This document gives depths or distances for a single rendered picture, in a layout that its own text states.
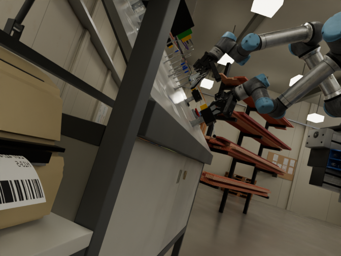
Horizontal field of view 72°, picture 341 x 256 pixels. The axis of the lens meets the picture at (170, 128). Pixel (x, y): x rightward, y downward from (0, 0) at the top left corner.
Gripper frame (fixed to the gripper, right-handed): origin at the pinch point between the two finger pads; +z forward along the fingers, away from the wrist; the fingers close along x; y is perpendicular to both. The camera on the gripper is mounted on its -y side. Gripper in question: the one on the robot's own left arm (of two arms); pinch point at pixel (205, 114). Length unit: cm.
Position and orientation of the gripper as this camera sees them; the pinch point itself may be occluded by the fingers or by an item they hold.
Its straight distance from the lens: 131.3
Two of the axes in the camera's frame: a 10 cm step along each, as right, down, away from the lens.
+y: 0.6, -7.1, 7.1
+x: -6.3, -5.8, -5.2
